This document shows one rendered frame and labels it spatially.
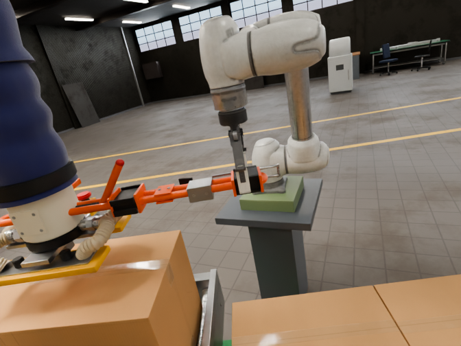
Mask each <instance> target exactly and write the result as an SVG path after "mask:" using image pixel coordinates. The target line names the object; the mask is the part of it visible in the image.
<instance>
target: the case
mask: <svg viewBox="0 0 461 346"><path fill-rule="evenodd" d="M104 245H109V246H110V252H109V253H108V255H107V256H106V258H105V260H104V261H103V263H102V265H101V266H100V267H99V269H98V271H97V272H95V273H87V274H82V275H74V276H68V277H59V278H55V279H46V280H41V281H32V282H27V283H22V284H13V285H9V286H0V346H196V344H197V339H198V332H199V327H200V319H201V315H202V302H201V300H200V295H199V292H198V289H197V286H196V281H195V279H194V276H193V271H192V269H191V264H190V262H189V258H188V255H187V250H186V248H185V243H184V241H183V238H182V233H181V231H180V230H177V231H167V232H162V233H152V234H146V235H136V236H131V237H126V238H116V239H110V240H108V241H107V243H105V244H104Z"/></svg>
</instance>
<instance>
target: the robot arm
mask: <svg viewBox="0 0 461 346"><path fill-rule="evenodd" d="M199 45H200V57H201V62H202V68H203V72H204V76H205V78H206V80H207V82H208V83H209V87H210V90H211V91H210V92H211V97H212V100H213V103H214V107H215V108H214V109H215V110H216V111H219V112H218V117H219V121H220V125H221V126H230V130H228V137H229V139H230V145H231V147H232V148H233V156H234V161H235V169H233V172H236V176H237V182H238V186H239V193H240V194H246V193H250V192H251V190H250V183H249V178H248V171H247V168H246V167H248V164H247V160H246V152H245V151H246V148H244V140H243V136H244V134H243V128H240V126H239V124H242V123H244V122H246V121H247V120H248V117H247V112H246V108H245V105H247V103H248V100H247V95H246V85H245V81H244V80H246V79H248V78H252V77H256V76H272V75H278V74H282V73H284V74H285V84H286V91H287V102H288V108H289V119H290V126H291V132H292V135H291V136H290V137H289V139H288V140H287V145H285V146H284V145H281V144H279V142H278V141H277V140H275V139H273V138H264V139H260V140H258V141H257V142H256V144H255V146H254V149H253V152H252V165H256V166H257V167H258V166H259V167H265V166H269V165H276V164H279V168H280V174H281V176H277V177H272V178H268V180H267V181H266V182H265V183H264V184H263V188H264V192H261V191H260V192H255V193H252V194H253V195H257V194H284V193H285V192H286V191H285V185H286V181H287V177H286V176H283V175H286V174H304V173H310V172H316V171H318V170H321V169H323V168H325V167H326V166H327V165H328V164H329V157H330V154H329V147H328V146H327V144H326V143H324V142H323V141H319V138H318V136H317V135H316V134H315V133H314V132H312V122H311V102H310V88H309V68H308V67H310V66H312V65H314V64H316V63H317V62H319V61H320V60H321V59H322V57H323V56H324V55H325V53H326V32H325V28H324V26H323V25H322V24H321V21H320V15H319V14H317V13H315V12H311V11H307V10H297V11H291V12H285V13H281V14H277V15H275V16H271V17H268V18H266V19H262V20H260V21H257V22H255V23H253V24H252V25H247V26H245V27H243V28H242V29H241V31H239V27H238V25H237V24H236V22H235V21H234V20H233V19H232V18H231V17H230V16H229V15H224V16H217V17H213V18H211V19H208V20H206V21H205V22H204V23H203V24H202V25H201V26H200V31H199Z"/></svg>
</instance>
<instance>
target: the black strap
mask: <svg viewBox="0 0 461 346"><path fill-rule="evenodd" d="M76 173H77V169H76V167H75V164H74V162H73V159H70V158H69V161H68V163H67V164H66V165H65V166H63V167H61V168H60V169H58V170H56V171H54V172H52V173H49V174H46V175H44V176H40V177H38V178H35V179H32V180H30V181H25V182H22V183H16V184H13V185H6V186H0V203H8V202H12V201H16V200H21V199H24V198H28V197H31V196H35V195H37V194H40V193H43V192H46V191H48V190H50V189H53V188H55V187H57V186H59V185H61V184H63V183H65V182H67V181H68V180H70V179H71V178H73V177H74V176H75V175H76Z"/></svg>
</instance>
